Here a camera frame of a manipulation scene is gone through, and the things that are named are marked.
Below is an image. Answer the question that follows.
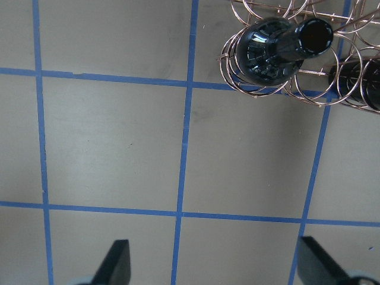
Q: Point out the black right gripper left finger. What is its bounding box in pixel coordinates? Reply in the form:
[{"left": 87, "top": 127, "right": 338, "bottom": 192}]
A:
[{"left": 90, "top": 239, "right": 131, "bottom": 285}]

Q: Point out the copper wire wine basket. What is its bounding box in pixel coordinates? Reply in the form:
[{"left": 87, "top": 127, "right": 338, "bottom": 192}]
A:
[{"left": 219, "top": 1, "right": 379, "bottom": 113}]

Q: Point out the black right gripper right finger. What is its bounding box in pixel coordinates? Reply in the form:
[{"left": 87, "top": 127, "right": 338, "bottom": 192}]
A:
[{"left": 297, "top": 236, "right": 379, "bottom": 285}]

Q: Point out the dark wine bottle in basket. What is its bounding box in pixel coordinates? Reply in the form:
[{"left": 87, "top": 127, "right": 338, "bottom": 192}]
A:
[{"left": 235, "top": 18, "right": 333, "bottom": 87}]

